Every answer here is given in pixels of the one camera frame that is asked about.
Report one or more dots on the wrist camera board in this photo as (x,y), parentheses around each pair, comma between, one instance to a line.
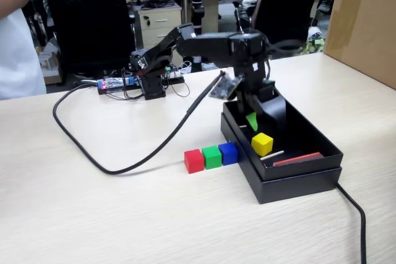
(224,87)

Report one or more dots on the white small stick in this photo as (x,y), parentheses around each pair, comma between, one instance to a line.
(273,154)

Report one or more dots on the blue wooden cube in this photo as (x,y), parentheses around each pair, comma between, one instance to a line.
(228,154)

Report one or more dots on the yellow wooden cube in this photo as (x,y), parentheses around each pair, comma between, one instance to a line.
(262,144)

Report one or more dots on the red flat plank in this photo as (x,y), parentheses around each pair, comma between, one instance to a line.
(298,159)

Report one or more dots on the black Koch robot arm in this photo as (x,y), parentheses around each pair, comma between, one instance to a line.
(204,46)

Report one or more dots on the white box on floor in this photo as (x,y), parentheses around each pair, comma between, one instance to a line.
(46,60)

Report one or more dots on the black white jointed pole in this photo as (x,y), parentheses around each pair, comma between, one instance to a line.
(197,7)

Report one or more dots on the beige drawer cabinet with lock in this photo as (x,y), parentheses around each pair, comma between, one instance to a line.
(154,19)

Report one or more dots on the black office chair chrome arms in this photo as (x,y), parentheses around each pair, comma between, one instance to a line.
(287,4)

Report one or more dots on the red wooden cube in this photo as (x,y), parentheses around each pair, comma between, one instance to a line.
(194,162)

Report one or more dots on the black mesh office chair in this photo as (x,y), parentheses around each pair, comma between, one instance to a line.
(89,23)

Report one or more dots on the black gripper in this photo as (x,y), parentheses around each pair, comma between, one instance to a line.
(252,78)

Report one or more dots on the person in white shirt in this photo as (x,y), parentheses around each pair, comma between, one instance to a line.
(18,60)

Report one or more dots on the black open box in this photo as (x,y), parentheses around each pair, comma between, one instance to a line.
(294,188)

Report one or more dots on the green yellow toys on floor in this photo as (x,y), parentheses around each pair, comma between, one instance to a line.
(312,44)

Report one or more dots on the controller circuit board blue terminals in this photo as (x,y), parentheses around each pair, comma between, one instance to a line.
(114,83)

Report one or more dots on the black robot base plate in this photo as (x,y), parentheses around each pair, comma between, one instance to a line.
(108,91)

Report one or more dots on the green wooden cube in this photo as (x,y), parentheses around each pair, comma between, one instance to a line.
(212,158)

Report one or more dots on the large cardboard box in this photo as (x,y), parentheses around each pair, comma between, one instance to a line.
(362,29)

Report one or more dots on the black box tray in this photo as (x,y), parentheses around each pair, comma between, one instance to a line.
(309,168)

